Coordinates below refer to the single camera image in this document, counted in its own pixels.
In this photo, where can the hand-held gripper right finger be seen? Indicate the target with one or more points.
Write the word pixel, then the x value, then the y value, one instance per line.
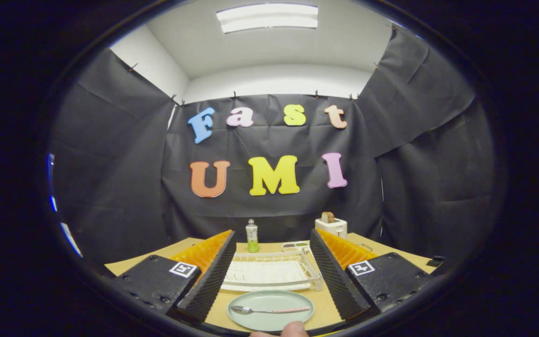
pixel 335 281

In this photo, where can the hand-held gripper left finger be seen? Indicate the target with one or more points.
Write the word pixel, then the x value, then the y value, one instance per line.
pixel 211 281

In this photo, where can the pale green plate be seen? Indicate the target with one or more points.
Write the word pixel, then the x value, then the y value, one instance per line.
pixel 269 323

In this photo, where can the white divided tray with beans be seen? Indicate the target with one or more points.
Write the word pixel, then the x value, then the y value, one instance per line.
pixel 295 246

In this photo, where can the white toaster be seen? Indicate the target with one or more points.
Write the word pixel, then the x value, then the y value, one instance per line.
pixel 337 228

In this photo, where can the white drip tray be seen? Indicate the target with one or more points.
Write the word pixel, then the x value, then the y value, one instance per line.
pixel 269 271

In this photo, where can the green drink bottle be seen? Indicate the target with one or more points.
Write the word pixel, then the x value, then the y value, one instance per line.
pixel 252 236

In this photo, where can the light toast slice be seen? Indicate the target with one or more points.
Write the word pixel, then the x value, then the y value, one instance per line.
pixel 328 217

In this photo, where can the black backdrop cloth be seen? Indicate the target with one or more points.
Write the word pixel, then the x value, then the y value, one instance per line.
pixel 414 187

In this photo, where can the ceiling light panel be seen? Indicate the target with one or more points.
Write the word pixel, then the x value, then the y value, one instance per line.
pixel 267 18

